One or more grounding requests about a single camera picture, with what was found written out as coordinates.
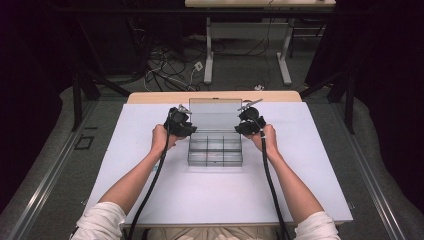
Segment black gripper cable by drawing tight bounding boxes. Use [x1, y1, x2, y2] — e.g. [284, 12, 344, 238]
[127, 111, 175, 240]
[248, 112, 292, 240]

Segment wooden table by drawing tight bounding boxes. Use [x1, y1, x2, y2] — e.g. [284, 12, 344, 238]
[85, 90, 351, 230]

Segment person's white sleeve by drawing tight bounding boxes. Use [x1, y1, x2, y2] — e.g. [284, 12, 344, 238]
[294, 210, 342, 240]
[70, 201, 127, 240]

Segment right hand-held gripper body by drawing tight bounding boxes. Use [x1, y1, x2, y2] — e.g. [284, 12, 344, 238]
[236, 98, 268, 136]

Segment white power strip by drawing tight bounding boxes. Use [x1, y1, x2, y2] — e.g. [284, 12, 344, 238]
[162, 74, 197, 92]

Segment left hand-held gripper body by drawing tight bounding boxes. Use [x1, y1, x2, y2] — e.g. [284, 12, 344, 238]
[162, 103, 194, 138]

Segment black metal stand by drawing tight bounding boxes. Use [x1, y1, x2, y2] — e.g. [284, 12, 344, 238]
[70, 19, 132, 133]
[299, 64, 356, 135]

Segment person's right hand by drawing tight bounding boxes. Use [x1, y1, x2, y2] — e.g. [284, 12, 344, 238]
[248, 123, 280, 160]

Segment person's left hand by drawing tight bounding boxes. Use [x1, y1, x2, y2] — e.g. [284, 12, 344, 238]
[150, 123, 183, 158]

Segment person's left white sleeve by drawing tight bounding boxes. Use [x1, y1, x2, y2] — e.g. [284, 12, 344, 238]
[70, 201, 127, 240]

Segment person's beige lap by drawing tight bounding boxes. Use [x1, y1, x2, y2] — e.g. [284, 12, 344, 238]
[146, 226, 280, 240]

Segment white-legged desk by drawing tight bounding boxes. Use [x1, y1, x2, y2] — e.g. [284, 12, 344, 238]
[184, 0, 337, 86]

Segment white table board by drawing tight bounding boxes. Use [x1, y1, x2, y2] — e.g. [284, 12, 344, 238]
[83, 101, 354, 226]

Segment dark curtain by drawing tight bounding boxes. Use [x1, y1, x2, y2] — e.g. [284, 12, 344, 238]
[304, 0, 424, 212]
[0, 0, 83, 209]

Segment person's right white sleeve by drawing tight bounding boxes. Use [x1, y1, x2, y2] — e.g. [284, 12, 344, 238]
[294, 210, 342, 240]

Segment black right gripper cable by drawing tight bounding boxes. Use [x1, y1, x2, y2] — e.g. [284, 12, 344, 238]
[248, 112, 292, 240]

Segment tangle of floor cables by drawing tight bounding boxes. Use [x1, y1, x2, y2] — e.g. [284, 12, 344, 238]
[128, 16, 208, 93]

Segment aluminium floor rail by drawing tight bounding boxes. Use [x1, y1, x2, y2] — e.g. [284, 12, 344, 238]
[333, 101, 407, 240]
[6, 101, 99, 240]

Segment clear plastic compartment box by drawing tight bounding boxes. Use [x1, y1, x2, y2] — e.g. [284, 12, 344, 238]
[187, 97, 244, 168]

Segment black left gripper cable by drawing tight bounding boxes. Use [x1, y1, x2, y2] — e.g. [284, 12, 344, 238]
[127, 111, 175, 240]

